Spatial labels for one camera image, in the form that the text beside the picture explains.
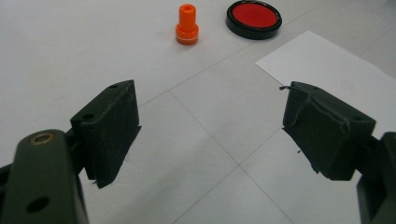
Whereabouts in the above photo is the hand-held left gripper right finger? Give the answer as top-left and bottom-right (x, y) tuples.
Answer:
(278, 81), (377, 181)

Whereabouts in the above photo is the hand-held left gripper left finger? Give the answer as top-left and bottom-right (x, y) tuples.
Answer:
(69, 79), (143, 189)

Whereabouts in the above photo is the orange stamp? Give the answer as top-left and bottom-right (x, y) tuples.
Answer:
(175, 3), (200, 46)

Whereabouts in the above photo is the red ink pad black case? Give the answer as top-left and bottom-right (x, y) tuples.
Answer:
(225, 0), (283, 40)

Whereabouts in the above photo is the white paper sheet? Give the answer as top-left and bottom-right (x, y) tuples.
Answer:
(255, 30), (396, 140)

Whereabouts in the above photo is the white table cover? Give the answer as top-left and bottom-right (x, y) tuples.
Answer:
(0, 0), (396, 224)

